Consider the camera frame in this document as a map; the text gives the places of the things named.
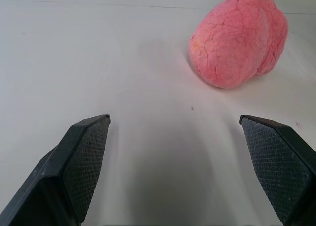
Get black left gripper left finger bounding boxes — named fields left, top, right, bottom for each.
left=0, top=114, right=111, bottom=226

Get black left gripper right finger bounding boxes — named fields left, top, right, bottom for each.
left=238, top=114, right=316, bottom=226

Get pink cracked foam peach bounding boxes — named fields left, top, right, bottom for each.
left=189, top=0, right=289, bottom=90

